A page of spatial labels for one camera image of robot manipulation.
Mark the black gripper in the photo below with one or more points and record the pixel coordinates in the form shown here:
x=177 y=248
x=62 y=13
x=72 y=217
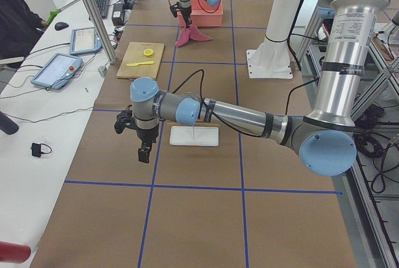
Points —
x=186 y=14
x=146 y=137

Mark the pink and grey cloth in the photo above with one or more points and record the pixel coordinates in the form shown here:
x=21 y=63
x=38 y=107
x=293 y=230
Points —
x=191 y=33

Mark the pink plastic bin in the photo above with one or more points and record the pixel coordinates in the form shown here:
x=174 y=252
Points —
x=203 y=15

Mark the yellow plastic knife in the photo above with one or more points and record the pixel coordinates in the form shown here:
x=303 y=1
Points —
x=135 y=64

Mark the bamboo cutting board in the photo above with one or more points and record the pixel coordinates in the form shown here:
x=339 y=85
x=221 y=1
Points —
x=134 y=53

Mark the black power box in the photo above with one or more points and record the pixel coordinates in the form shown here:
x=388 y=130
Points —
x=118 y=14

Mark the black keyboard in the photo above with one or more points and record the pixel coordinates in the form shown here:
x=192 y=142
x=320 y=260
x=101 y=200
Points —
x=103 y=6

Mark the teach pendant far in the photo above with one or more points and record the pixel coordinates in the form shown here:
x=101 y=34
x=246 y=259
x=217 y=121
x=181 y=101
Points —
x=84 y=41

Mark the teach pendant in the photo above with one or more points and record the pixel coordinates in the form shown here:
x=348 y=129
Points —
x=57 y=72
x=84 y=41

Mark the teach pendant near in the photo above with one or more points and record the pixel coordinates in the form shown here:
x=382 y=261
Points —
x=57 y=72

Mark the black computer mouse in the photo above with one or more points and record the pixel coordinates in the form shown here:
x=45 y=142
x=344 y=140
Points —
x=60 y=26

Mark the red cylinder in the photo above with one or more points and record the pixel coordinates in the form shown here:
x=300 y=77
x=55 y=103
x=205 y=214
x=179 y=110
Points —
x=14 y=253

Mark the person in black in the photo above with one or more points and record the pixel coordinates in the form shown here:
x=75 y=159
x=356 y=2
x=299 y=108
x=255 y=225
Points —
x=21 y=28

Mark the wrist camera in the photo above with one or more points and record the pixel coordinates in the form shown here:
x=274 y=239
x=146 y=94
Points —
x=125 y=119
x=175 y=9

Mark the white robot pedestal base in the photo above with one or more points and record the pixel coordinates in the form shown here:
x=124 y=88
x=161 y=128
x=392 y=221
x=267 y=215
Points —
x=271 y=59

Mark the black clip with cable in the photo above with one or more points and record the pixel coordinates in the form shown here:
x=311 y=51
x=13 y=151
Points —
x=39 y=149

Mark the aluminium frame post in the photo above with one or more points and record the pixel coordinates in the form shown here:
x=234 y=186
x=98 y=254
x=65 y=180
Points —
x=97 y=21

